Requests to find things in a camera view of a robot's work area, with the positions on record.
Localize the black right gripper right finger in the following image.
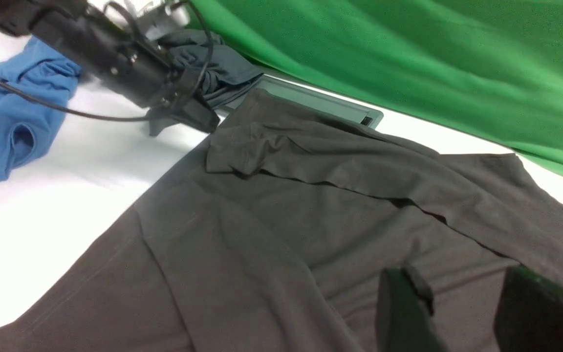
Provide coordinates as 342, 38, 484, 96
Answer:
493, 266, 563, 352

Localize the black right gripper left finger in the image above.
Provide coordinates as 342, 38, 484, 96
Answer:
375, 266, 446, 352

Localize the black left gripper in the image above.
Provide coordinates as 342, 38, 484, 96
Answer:
30, 7, 220, 137

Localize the dark gray long-sleeve shirt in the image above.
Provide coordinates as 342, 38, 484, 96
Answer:
0, 90, 563, 352

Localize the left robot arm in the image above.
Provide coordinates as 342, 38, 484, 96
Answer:
0, 0, 220, 134

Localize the dark teal crumpled garment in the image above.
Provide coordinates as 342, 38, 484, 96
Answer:
157, 29, 264, 109

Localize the blue crumpled garment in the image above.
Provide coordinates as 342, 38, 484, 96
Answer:
0, 38, 81, 182

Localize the green backdrop cloth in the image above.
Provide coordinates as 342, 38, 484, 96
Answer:
195, 0, 563, 176

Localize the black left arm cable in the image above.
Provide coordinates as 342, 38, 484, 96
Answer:
0, 0, 215, 122

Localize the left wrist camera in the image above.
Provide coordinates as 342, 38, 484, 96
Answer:
124, 0, 191, 41

